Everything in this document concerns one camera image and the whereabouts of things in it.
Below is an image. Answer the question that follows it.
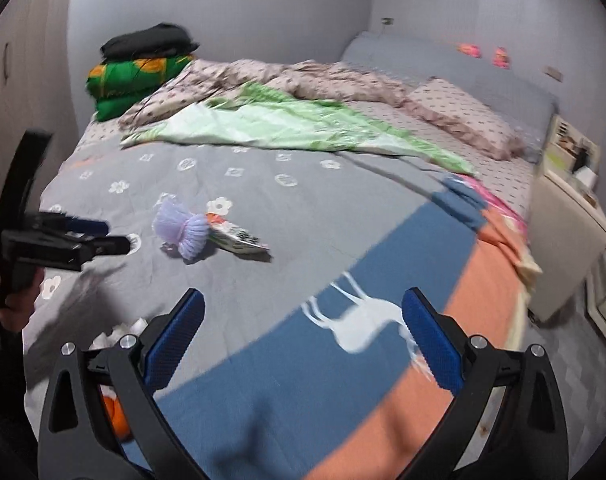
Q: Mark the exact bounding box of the right purple mesh ball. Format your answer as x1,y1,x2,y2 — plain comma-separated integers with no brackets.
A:
152,196,210,261

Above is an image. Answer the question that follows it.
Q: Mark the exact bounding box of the grey floral deer blanket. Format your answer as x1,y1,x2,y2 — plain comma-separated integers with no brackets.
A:
24,142,530,479

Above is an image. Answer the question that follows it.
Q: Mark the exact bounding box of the left pink plush toy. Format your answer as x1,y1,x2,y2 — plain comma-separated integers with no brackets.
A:
457,44,482,58

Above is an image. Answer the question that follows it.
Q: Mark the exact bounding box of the left hand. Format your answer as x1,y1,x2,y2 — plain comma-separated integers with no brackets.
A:
0,268,45,333

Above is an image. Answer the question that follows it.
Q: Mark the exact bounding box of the green white quilt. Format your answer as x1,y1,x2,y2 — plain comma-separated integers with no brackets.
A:
120,82,475,176

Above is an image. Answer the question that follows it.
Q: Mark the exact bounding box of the white bag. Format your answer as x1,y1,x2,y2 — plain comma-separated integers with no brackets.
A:
89,318,148,350

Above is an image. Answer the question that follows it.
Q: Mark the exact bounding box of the white tissue box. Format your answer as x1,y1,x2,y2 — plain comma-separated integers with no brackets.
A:
573,166,598,190

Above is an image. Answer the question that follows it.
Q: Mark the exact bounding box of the black folded cloth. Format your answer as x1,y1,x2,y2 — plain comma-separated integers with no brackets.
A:
101,23,200,62

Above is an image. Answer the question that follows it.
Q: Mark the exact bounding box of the pink dotted pillow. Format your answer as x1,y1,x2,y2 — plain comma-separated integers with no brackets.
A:
404,78,524,160

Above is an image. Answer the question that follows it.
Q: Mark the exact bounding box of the green orange folded blanket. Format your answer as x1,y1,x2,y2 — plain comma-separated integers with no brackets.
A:
86,54,194,122

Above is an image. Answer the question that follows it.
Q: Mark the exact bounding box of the beige bedside cabinet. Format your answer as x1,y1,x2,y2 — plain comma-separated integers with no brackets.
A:
528,115,606,323

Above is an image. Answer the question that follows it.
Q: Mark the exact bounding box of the orange fruit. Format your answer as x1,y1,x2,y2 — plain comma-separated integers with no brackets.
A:
103,396,132,442

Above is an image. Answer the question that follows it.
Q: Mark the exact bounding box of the grey padded headboard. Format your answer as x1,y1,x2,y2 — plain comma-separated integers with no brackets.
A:
341,32,558,150

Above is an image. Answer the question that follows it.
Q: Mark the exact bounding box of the pink dotted duvet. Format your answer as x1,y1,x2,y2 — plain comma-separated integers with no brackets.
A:
117,58,418,130

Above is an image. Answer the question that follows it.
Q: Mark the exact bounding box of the right pink plush toy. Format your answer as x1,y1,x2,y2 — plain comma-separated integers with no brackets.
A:
493,47,511,70

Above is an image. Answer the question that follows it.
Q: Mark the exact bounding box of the pink plush toy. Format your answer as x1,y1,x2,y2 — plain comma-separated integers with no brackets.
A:
457,44,482,58
493,47,511,70

